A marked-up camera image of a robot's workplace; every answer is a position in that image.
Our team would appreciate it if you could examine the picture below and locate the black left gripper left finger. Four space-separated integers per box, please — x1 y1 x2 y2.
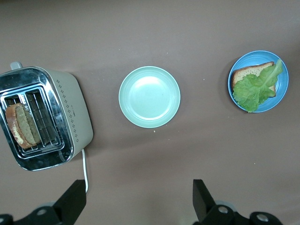
0 179 87 225

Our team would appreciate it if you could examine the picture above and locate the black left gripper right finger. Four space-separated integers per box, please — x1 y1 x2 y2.
192 179 285 225

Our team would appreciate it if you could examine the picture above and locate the beige chrome toaster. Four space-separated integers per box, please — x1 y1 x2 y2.
0 61 94 172

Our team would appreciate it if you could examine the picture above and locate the blue round plate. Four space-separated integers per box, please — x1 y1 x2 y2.
227 50 290 113

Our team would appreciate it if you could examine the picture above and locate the toasted bread slice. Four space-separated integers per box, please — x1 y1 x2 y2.
232 61 277 98
5 103 43 150

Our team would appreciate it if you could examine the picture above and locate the white toaster power cord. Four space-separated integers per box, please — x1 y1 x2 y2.
81 148 90 194

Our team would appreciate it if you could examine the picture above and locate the mint green round plate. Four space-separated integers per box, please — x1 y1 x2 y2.
118 66 181 128

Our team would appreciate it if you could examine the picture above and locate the green lettuce leaf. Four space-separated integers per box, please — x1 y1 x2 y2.
232 59 284 113

